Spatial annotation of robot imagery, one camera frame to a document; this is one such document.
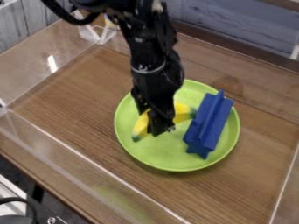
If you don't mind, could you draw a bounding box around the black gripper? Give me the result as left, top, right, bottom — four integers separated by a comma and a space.
130, 62, 186, 137

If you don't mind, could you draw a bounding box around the yellow toy banana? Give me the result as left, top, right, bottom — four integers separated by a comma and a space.
131, 102, 197, 142

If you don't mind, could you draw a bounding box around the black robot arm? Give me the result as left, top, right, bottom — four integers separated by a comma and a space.
42, 0, 185, 136

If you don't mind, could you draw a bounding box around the green round plate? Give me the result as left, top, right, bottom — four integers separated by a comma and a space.
115, 80, 241, 172

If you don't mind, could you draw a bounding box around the blue star-shaped block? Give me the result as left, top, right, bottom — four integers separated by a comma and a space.
183, 90, 234, 159

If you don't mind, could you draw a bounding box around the white labelled container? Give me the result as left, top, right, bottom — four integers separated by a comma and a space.
105, 14, 119, 31

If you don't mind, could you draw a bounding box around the black cable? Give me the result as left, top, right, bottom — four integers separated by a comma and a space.
0, 197, 41, 224

